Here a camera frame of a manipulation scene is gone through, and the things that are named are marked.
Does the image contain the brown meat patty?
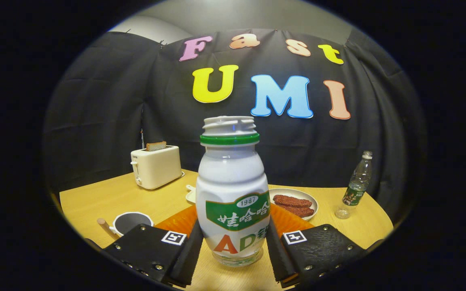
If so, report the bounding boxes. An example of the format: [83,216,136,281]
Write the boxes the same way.
[284,205,315,218]
[273,194,313,208]

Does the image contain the white juice bottle green label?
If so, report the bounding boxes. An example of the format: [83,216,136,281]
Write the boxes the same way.
[196,116,271,267]

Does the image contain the small white dish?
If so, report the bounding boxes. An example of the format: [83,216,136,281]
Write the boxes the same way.
[185,184,198,205]

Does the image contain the white cup wooden handle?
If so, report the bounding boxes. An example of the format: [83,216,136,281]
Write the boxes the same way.
[97,211,154,239]

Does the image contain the cream toaster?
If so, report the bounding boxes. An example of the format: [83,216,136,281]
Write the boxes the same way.
[130,145,184,190]

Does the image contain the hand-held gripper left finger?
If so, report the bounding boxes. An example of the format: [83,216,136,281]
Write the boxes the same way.
[85,206,204,288]

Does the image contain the wooden table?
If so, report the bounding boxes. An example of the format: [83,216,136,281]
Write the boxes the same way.
[51,169,394,291]

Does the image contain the round cream plate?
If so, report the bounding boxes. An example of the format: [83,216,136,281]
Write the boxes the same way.
[269,188,319,221]

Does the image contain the clear plastic water bottle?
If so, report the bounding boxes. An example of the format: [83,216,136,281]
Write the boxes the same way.
[335,151,373,219]

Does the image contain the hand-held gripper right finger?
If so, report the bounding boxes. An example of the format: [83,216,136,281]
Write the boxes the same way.
[265,203,366,288]

